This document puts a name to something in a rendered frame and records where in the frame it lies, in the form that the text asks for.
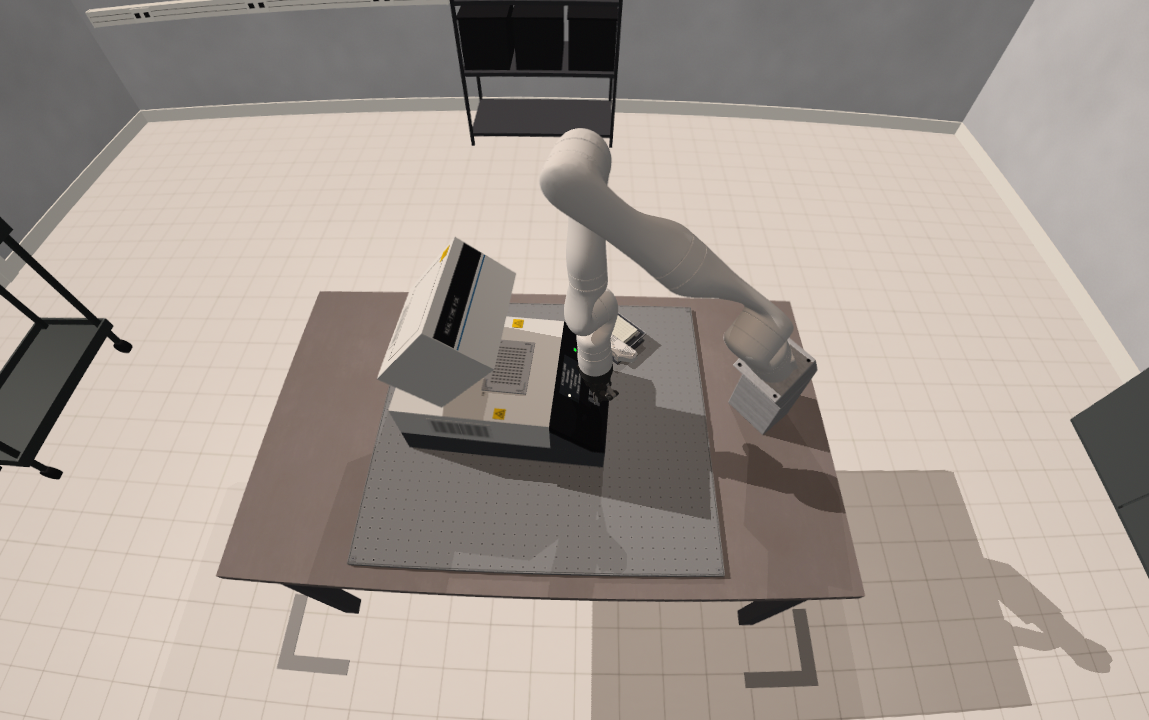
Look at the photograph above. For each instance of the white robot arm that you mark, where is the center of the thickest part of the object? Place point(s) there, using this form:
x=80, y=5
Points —
x=574, y=179

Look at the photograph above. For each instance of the dark grey rectangular frame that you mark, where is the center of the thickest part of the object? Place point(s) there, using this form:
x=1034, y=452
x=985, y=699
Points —
x=635, y=341

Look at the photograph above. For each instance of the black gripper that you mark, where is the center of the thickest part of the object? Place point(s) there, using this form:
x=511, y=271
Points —
x=599, y=390

